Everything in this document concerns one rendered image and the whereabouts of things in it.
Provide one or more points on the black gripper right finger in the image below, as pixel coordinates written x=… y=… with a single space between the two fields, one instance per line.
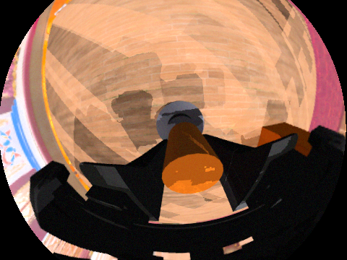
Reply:
x=244 y=166

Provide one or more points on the grey round pedestal with silver shaft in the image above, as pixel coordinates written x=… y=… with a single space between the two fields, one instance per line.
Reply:
x=175 y=113

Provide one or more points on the orange tapered knob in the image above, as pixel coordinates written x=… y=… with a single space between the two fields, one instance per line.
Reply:
x=190 y=163

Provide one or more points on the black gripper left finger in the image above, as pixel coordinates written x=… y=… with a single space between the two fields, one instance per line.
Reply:
x=141 y=179

